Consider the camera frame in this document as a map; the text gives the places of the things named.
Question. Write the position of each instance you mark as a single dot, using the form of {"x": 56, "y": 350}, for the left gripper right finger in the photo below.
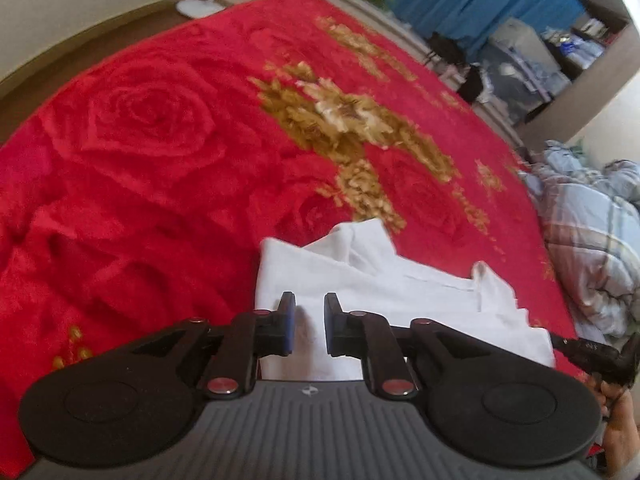
{"x": 369, "y": 338}

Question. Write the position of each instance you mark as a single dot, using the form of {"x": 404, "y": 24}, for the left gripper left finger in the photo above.
{"x": 234, "y": 351}

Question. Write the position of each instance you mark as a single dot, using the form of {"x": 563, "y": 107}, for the white polo shirt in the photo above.
{"x": 359, "y": 263}

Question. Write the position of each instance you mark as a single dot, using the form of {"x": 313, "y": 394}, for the person's right hand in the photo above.
{"x": 621, "y": 435}

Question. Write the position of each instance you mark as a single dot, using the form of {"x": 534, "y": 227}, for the plaid quilt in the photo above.
{"x": 590, "y": 223}

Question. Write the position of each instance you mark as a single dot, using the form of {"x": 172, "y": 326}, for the red floral bed blanket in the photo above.
{"x": 139, "y": 194}

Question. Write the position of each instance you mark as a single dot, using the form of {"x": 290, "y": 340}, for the clear plastic storage bin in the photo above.
{"x": 523, "y": 87}

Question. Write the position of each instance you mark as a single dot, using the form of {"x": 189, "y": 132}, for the wooden shelf unit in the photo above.
{"x": 599, "y": 54}

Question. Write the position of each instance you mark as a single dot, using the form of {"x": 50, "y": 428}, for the black bag on sill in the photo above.
{"x": 446, "y": 56}

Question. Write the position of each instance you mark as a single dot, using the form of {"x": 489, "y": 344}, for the grey storage box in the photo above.
{"x": 520, "y": 37}

